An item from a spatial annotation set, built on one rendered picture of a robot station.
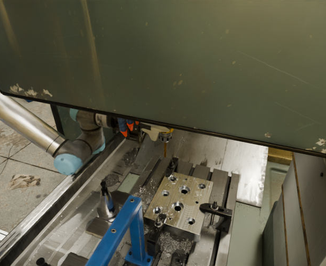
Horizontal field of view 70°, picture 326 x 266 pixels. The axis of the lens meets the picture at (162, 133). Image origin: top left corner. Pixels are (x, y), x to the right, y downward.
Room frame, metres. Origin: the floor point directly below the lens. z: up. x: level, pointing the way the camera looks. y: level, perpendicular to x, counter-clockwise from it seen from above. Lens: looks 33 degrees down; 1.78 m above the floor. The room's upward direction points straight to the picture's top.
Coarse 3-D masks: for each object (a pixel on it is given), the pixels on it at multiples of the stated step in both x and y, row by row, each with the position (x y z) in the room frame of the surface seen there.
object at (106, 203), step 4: (100, 192) 0.45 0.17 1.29; (108, 192) 0.45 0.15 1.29; (100, 196) 0.44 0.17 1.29; (104, 196) 0.43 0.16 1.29; (108, 196) 0.44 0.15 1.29; (100, 200) 0.44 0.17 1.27; (104, 200) 0.43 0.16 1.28; (108, 200) 0.44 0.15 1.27; (112, 200) 0.45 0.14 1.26; (100, 204) 0.44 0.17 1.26; (104, 204) 0.43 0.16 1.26; (108, 204) 0.43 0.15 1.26; (112, 204) 0.44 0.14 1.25; (100, 208) 0.44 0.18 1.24; (104, 208) 0.43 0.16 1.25; (108, 208) 0.43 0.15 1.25; (112, 208) 0.44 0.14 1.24; (104, 212) 0.43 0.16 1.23; (108, 212) 0.43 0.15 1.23; (112, 212) 0.43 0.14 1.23
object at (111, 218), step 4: (116, 204) 0.46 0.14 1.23; (116, 208) 0.45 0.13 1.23; (100, 212) 0.43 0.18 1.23; (116, 212) 0.44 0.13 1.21; (100, 216) 0.42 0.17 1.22; (104, 216) 0.42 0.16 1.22; (108, 216) 0.42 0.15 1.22; (112, 216) 0.42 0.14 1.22; (108, 220) 0.42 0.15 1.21; (112, 220) 0.42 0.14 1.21
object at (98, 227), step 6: (90, 222) 0.41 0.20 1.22; (96, 222) 0.41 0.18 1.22; (102, 222) 0.41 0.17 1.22; (108, 222) 0.41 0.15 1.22; (90, 228) 0.39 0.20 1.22; (96, 228) 0.39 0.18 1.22; (102, 228) 0.39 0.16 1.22; (108, 228) 0.39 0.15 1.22; (90, 234) 0.37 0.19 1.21; (96, 234) 0.37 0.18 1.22; (102, 234) 0.37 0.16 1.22
